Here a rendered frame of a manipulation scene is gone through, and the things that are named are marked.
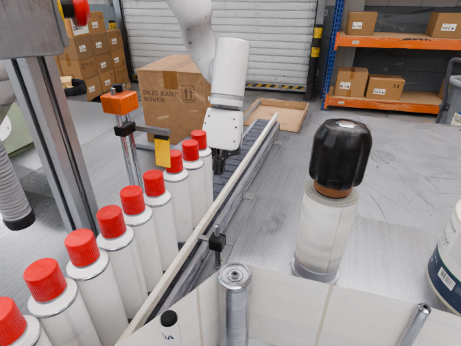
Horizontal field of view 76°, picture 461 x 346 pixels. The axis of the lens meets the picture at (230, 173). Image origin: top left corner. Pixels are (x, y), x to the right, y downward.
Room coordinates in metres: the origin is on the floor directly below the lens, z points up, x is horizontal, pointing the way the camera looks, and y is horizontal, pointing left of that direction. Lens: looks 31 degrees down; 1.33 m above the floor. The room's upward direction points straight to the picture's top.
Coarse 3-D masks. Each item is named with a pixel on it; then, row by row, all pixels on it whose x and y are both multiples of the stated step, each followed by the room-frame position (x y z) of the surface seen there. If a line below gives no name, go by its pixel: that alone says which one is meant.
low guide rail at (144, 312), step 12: (264, 132) 0.97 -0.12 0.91; (252, 156) 0.83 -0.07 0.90; (240, 168) 0.72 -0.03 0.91; (228, 192) 0.63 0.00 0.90; (216, 204) 0.56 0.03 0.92; (204, 216) 0.51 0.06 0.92; (204, 228) 0.49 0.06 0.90; (192, 240) 0.44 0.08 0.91; (180, 252) 0.41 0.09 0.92; (180, 264) 0.39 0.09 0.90; (168, 276) 0.35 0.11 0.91; (156, 288) 0.32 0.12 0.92; (156, 300) 0.31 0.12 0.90; (144, 312) 0.28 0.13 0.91; (132, 324) 0.26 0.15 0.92
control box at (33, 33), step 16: (0, 0) 0.28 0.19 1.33; (16, 0) 0.29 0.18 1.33; (32, 0) 0.30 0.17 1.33; (48, 0) 0.30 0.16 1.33; (0, 16) 0.28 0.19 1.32; (16, 16) 0.29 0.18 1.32; (32, 16) 0.29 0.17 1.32; (48, 16) 0.30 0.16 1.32; (0, 32) 0.28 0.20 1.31; (16, 32) 0.28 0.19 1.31; (32, 32) 0.29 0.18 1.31; (48, 32) 0.30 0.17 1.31; (64, 32) 0.31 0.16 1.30; (0, 48) 0.28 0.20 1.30; (16, 48) 0.28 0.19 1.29; (32, 48) 0.29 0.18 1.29; (48, 48) 0.30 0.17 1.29
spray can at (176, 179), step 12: (180, 156) 0.48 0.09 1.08; (168, 168) 0.47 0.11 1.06; (180, 168) 0.48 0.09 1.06; (168, 180) 0.46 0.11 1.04; (180, 180) 0.47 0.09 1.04; (180, 192) 0.46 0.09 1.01; (180, 204) 0.46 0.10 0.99; (180, 216) 0.46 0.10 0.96; (180, 228) 0.46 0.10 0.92; (192, 228) 0.48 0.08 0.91; (180, 240) 0.46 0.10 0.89
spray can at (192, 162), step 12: (192, 144) 0.52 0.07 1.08; (192, 156) 0.52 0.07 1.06; (192, 168) 0.51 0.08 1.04; (192, 180) 0.51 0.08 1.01; (204, 180) 0.53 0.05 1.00; (192, 192) 0.51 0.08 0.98; (204, 192) 0.53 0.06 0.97; (192, 204) 0.51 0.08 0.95; (204, 204) 0.52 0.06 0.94; (192, 216) 0.51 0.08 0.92
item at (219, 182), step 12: (264, 120) 1.19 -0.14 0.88; (252, 132) 1.06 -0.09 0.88; (252, 144) 0.95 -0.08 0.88; (240, 156) 0.86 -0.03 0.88; (228, 168) 0.78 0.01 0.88; (216, 180) 0.72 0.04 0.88; (228, 180) 0.72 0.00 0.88; (240, 180) 0.72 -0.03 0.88; (216, 192) 0.65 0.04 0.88; (216, 216) 0.55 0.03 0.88; (192, 252) 0.44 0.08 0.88; (168, 288) 0.35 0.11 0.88; (156, 312) 0.31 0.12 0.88; (144, 324) 0.29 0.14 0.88
